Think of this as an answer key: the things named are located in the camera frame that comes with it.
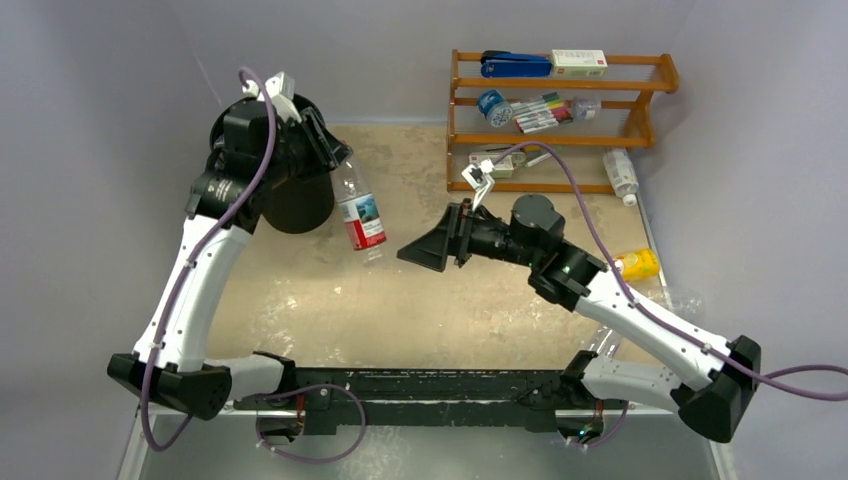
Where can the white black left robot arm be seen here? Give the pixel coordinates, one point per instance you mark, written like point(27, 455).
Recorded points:
point(211, 243)

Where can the clear bottle under right arm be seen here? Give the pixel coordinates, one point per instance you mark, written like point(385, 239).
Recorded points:
point(604, 342)

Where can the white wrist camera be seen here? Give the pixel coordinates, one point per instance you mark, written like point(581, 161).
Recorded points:
point(479, 177)
point(280, 89)

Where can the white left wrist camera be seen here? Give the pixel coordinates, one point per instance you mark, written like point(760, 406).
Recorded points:
point(280, 89)

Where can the white green stapler box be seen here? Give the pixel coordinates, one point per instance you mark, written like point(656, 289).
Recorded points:
point(503, 169)

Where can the orange wooden shelf rack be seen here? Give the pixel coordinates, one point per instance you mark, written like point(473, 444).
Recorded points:
point(623, 120)

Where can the black plastic waste bin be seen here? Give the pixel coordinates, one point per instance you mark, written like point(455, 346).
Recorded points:
point(294, 207)

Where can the white label bottle by shelf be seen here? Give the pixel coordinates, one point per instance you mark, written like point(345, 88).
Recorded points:
point(622, 176)

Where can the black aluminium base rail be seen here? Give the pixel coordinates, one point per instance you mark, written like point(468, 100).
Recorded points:
point(330, 397)

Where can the yellow lemon drink bottle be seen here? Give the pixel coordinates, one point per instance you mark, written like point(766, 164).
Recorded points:
point(638, 265)

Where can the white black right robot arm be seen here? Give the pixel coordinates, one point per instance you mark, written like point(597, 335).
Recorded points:
point(704, 378)

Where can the green white marker pen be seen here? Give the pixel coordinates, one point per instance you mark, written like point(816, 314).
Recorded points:
point(541, 156)

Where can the white green box top shelf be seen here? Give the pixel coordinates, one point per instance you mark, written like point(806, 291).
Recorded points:
point(578, 63)

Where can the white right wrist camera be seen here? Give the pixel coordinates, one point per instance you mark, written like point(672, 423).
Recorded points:
point(479, 177)

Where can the pack of coloured markers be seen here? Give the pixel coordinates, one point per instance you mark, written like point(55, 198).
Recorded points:
point(541, 112)

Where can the red cap bottle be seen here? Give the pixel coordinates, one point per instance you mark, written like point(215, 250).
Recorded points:
point(359, 210)

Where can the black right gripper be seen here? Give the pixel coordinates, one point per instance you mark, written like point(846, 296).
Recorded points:
point(460, 235)

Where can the small clear jar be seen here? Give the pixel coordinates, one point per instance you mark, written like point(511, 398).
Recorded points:
point(585, 109)

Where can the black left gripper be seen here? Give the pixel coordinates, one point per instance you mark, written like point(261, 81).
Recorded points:
point(326, 150)

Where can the blue stapler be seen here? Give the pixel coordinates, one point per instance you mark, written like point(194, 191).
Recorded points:
point(505, 64)

